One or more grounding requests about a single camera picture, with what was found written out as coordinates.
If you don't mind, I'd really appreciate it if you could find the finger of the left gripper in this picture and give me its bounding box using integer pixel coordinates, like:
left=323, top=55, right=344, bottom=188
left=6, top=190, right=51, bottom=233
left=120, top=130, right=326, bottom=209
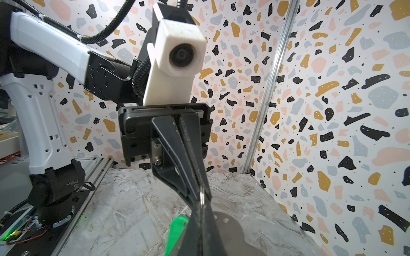
left=179, top=113, right=212, bottom=202
left=151, top=115, right=200, bottom=208

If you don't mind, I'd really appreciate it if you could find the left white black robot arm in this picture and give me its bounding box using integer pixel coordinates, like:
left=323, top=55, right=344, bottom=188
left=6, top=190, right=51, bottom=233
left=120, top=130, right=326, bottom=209
left=1, top=1, right=211, bottom=226

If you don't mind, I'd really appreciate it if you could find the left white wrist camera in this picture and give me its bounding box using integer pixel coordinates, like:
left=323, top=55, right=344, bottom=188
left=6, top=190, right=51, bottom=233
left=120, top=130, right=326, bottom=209
left=143, top=2, right=207, bottom=106

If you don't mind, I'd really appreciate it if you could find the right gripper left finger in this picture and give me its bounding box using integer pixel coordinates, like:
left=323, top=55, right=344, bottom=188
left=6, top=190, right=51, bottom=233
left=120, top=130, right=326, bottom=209
left=182, top=203, right=205, bottom=256

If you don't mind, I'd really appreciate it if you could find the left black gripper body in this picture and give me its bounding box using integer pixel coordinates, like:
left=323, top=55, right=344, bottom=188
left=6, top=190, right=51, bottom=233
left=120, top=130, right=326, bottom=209
left=119, top=103, right=212, bottom=167

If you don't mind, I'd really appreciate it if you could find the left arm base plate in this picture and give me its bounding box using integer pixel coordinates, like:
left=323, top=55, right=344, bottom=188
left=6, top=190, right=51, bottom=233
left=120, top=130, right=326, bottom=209
left=1, top=189, right=91, bottom=256

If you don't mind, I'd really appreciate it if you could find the left black corrugated cable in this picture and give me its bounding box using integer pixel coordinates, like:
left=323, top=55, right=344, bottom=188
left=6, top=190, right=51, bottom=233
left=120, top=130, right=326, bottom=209
left=19, top=0, right=190, bottom=100

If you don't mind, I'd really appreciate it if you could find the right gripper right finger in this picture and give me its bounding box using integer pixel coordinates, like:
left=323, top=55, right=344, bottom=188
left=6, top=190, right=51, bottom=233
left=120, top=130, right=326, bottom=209
left=201, top=202, right=227, bottom=256

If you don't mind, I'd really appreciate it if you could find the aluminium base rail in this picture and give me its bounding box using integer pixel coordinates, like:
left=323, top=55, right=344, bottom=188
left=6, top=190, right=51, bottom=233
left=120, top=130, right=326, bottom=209
left=0, top=156, right=114, bottom=256

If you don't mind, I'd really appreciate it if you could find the left aluminium corner post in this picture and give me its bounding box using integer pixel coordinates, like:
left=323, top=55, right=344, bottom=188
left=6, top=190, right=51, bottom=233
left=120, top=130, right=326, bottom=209
left=240, top=1, right=300, bottom=174

